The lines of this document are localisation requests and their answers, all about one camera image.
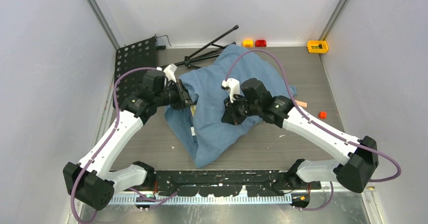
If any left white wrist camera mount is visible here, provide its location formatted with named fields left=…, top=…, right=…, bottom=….
left=156, top=64, right=177, bottom=84

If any blue pillowcase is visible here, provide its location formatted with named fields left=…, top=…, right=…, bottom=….
left=164, top=44, right=298, bottom=169

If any black folding tripod stand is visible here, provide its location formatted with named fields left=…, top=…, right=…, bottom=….
left=174, top=25, right=239, bottom=69

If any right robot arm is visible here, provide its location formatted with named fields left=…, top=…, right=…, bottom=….
left=221, top=78, right=379, bottom=193

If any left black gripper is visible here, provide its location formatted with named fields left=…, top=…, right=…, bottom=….
left=154, top=78, right=199, bottom=110

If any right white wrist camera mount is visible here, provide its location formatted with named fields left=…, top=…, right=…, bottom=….
left=221, top=78, right=240, bottom=103

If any orange yellow toy brick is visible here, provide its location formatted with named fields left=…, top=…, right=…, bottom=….
left=242, top=39, right=254, bottom=47

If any tan wooden block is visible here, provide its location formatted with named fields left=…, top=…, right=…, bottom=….
left=295, top=100, right=308, bottom=108

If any black perforated music stand tray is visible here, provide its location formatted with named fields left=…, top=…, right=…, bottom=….
left=114, top=36, right=158, bottom=105

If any small orange cube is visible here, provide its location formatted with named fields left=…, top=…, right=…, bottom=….
left=318, top=111, right=327, bottom=119

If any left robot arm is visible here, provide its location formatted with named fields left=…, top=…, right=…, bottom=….
left=63, top=65, right=193, bottom=211

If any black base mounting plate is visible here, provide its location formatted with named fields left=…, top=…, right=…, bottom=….
left=133, top=170, right=322, bottom=197

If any white pillow with yellow band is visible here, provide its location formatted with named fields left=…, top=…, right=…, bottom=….
left=190, top=105, right=196, bottom=137

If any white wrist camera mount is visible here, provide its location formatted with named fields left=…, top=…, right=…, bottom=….
left=156, top=64, right=177, bottom=84
left=221, top=78, right=240, bottom=103

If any red toy brick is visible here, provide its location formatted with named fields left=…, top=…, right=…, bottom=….
left=254, top=39, right=267, bottom=47

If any aluminium rail frame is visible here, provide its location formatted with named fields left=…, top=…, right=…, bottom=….
left=76, top=182, right=386, bottom=223

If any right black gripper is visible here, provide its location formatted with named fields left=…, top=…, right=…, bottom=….
left=222, top=92, right=261, bottom=126

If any yellow toy block with knob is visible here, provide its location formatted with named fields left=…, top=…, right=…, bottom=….
left=306, top=40, right=329, bottom=54

